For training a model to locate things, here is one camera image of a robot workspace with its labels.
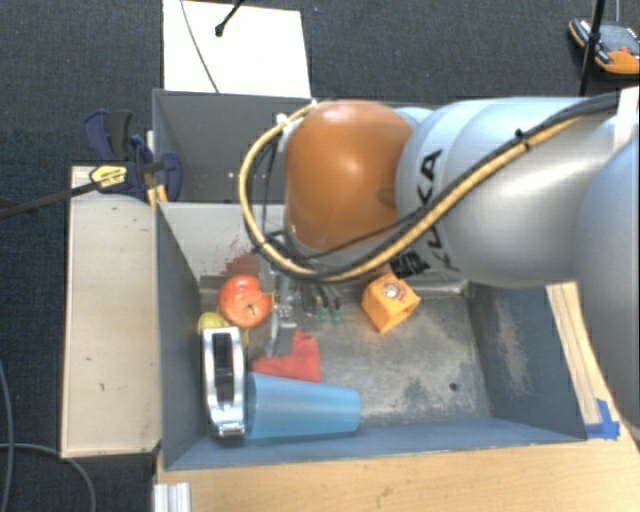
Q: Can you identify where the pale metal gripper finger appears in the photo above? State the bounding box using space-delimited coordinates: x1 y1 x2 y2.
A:
278 308 300 355
268 307 282 358

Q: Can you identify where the red cloth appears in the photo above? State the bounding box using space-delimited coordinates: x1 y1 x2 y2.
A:
250 329 323 385

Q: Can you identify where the red apple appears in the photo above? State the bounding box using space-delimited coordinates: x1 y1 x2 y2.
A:
216 273 274 330

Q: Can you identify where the yellow toy fruit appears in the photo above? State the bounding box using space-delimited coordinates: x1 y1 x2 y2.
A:
197 310 250 347

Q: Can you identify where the blue plastic cup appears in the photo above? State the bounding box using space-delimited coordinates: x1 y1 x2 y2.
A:
242 371 363 442

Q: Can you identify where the silver and black tape dispenser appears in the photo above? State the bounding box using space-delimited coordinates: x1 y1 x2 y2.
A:
200 326 248 440

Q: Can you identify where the orange box with round print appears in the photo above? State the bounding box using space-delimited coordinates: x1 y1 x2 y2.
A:
360 272 423 335

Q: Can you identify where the grey metal bin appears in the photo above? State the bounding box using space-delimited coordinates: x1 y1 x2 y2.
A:
151 88 589 472

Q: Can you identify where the pale wood flat board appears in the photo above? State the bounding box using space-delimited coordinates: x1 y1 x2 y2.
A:
60 166 162 459

